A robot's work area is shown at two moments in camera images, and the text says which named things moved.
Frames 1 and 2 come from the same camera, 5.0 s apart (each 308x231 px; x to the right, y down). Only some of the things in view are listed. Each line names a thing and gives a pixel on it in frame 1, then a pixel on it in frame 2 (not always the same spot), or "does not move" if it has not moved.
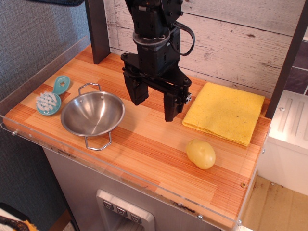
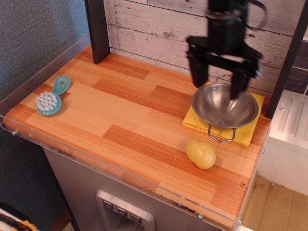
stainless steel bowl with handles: x=92 y=113 → x=212 y=104
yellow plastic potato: x=201 y=153 does not move
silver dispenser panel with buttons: x=117 y=214 does not move
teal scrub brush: x=48 y=103 does not move
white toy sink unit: x=284 y=158 does not move
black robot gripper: x=160 y=68 → x=225 y=44
